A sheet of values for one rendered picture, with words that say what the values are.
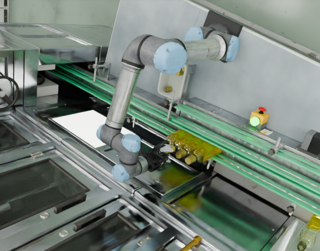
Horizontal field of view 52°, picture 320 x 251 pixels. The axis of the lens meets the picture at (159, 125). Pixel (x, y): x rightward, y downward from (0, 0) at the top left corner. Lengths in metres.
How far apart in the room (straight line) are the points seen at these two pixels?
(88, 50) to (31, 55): 0.42
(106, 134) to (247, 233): 0.72
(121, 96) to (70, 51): 1.03
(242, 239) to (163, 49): 0.83
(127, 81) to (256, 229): 0.83
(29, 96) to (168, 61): 1.24
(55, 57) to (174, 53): 1.19
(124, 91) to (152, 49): 0.22
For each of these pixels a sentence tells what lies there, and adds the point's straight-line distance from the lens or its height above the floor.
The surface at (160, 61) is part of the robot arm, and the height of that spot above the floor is 1.43.
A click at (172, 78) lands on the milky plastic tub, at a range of 2.01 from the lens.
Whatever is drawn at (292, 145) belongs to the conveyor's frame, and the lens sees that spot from 1.65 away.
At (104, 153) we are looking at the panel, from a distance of 1.73.
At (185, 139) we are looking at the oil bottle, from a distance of 1.69.
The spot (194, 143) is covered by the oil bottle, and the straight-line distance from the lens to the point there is 1.66.
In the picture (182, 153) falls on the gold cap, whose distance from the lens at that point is 1.58.
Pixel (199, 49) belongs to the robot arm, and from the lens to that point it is 1.38.
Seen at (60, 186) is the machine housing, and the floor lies 1.60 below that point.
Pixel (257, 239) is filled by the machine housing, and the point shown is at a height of 1.17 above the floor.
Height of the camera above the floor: 2.35
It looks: 48 degrees down
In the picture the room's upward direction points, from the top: 108 degrees counter-clockwise
